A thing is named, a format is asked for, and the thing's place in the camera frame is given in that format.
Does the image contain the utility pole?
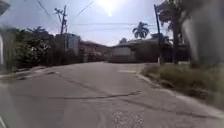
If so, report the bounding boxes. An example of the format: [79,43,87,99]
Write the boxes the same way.
[53,4,69,63]

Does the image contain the dark pole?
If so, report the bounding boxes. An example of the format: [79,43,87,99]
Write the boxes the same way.
[153,3,164,65]

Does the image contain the grass verge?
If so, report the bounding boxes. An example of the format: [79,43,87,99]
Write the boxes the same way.
[139,62,224,111]

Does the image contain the grey wall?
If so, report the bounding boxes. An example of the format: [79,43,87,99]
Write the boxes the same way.
[181,0,224,68]

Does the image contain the grey building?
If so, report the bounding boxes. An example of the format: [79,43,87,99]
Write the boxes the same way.
[54,33,82,64]

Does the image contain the grey concrete road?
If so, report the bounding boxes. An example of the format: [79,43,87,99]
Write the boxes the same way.
[0,61,224,128]

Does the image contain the overhead wires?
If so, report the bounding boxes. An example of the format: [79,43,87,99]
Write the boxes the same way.
[23,0,161,34]

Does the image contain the concrete sidewalk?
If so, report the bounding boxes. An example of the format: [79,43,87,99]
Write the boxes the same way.
[0,64,61,81]

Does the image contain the red-roofed building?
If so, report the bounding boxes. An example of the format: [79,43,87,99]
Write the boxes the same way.
[78,39,113,63]

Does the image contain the palm tree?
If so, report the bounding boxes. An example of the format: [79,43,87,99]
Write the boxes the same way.
[131,21,150,40]

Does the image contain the low building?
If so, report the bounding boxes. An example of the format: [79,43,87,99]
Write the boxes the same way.
[108,38,193,64]

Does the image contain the pale concrete kerb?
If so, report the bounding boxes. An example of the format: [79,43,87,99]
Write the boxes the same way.
[135,71,224,118]

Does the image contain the green bushes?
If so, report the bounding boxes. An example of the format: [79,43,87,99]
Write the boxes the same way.
[1,26,81,71]

